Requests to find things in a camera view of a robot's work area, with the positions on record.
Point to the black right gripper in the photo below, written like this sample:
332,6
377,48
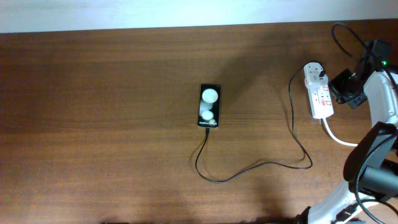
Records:
353,101

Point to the black flip smartphone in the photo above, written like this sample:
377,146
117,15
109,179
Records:
209,106

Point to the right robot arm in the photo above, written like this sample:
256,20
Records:
369,178

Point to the white charger adapter plug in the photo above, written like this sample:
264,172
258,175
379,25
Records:
315,75

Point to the white power strip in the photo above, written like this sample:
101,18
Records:
320,102

